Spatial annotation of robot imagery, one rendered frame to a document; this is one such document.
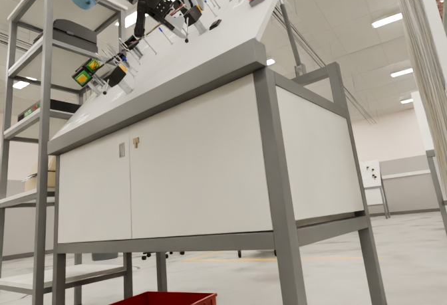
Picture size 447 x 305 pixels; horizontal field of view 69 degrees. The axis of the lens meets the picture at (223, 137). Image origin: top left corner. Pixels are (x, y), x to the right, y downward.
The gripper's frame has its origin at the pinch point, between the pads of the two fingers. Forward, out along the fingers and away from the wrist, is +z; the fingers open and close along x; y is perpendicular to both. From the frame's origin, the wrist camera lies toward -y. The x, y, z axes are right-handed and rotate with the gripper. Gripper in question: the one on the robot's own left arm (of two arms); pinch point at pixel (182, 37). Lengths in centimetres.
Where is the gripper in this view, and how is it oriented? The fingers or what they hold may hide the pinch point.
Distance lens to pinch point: 115.2
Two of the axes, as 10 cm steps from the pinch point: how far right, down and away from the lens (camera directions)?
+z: 8.0, 5.6, 2.2
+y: 6.0, -8.0, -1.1
